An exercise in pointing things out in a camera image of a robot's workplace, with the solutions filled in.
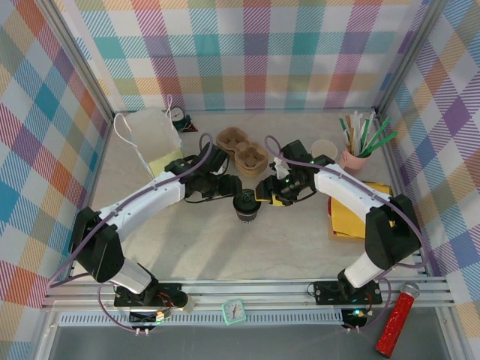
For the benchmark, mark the printed paper gift bag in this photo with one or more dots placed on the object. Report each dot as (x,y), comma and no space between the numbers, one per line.
(150,127)

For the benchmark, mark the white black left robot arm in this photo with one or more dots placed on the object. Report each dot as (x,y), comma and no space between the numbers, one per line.
(150,195)

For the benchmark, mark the aluminium frame post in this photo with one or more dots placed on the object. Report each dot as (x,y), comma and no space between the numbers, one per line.
(80,63)
(408,52)

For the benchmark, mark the mint green square clock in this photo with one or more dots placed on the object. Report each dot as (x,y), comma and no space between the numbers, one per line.
(234,312)

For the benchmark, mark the aluminium frame rail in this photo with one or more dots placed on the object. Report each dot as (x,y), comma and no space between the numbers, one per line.
(262,290)

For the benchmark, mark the pink stirrer holder cup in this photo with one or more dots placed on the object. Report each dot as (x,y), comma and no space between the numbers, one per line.
(352,163)

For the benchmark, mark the white stirrer green tip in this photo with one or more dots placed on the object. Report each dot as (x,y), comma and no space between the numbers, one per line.
(369,129)

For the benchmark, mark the paper coffee cup stack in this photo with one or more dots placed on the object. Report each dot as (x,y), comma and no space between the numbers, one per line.
(324,148)

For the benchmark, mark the green plastic stirrer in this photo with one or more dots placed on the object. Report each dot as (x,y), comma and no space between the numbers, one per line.
(344,131)
(384,143)
(378,135)

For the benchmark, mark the small white block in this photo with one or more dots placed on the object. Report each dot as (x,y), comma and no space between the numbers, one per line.
(189,304)

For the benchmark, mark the wooden stirrer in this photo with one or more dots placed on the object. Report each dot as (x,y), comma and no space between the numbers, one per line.
(350,129)

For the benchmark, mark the red paper napkin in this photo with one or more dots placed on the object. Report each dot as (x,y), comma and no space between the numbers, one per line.
(329,208)

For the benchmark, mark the small black controller box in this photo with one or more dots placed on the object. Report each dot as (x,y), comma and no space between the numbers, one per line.
(142,318)
(356,318)

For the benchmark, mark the short aluminium side rail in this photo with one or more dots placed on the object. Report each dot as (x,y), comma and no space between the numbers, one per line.
(420,267)

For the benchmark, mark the white plastic stirrer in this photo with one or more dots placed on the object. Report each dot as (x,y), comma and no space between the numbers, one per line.
(356,127)
(363,135)

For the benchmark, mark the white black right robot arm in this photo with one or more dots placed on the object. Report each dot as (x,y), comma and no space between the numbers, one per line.
(348,187)

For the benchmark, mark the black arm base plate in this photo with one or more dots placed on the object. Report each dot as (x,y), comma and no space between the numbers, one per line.
(168,290)
(326,292)

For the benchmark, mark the brown cardboard cup carrier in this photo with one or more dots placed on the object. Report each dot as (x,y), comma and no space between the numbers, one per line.
(251,173)
(243,150)

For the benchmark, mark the yellow napkin stack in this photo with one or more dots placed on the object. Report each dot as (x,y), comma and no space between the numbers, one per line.
(345,221)

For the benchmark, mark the red glitter tube silver cap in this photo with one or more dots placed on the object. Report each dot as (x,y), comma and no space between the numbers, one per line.
(393,322)

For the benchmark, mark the small dark brown triangular object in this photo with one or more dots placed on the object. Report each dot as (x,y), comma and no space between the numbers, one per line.
(188,127)

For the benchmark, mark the teal round alarm clock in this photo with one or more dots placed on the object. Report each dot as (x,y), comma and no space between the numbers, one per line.
(177,116)

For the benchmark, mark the black plastic cup lid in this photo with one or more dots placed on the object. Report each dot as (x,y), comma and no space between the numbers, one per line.
(246,198)

